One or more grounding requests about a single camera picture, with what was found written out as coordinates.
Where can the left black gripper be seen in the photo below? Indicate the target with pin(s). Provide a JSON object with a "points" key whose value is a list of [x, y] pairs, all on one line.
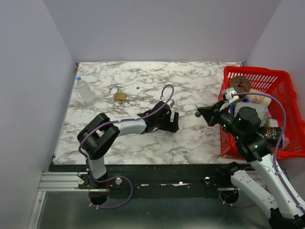
{"points": [[171, 127]]}

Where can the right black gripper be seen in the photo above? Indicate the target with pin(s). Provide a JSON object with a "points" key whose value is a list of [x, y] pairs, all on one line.
{"points": [[210, 113]]}

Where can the large brass padlock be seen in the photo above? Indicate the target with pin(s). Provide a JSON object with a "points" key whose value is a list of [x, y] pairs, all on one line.
{"points": [[118, 96]]}

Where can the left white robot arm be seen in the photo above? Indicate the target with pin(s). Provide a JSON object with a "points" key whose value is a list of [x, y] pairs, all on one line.
{"points": [[97, 137]]}

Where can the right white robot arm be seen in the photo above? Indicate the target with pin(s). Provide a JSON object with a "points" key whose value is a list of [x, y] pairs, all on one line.
{"points": [[281, 204]]}

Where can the brown round wooden block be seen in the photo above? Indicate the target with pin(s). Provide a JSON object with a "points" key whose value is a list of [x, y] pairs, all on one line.
{"points": [[240, 84]]}

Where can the beige printed cylinder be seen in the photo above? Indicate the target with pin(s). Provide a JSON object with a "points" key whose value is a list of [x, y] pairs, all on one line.
{"points": [[259, 99]]}

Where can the grey printed pouch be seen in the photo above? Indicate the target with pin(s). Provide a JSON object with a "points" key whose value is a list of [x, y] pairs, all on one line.
{"points": [[261, 109]]}

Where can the black printed can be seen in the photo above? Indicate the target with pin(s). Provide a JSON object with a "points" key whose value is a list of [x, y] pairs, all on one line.
{"points": [[270, 134]]}

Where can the red plastic basket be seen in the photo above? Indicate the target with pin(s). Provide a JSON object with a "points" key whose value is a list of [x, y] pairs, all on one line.
{"points": [[279, 85]]}

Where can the clear plastic water bottle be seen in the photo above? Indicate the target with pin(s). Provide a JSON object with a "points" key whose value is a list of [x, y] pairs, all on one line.
{"points": [[84, 90]]}

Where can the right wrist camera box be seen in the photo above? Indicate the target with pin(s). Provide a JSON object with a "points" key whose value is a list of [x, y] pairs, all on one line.
{"points": [[229, 96]]}

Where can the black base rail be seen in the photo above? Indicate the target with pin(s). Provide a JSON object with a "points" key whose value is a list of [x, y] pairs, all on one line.
{"points": [[123, 182]]}

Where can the aluminium frame rail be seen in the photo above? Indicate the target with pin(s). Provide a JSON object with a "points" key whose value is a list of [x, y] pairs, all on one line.
{"points": [[58, 182]]}

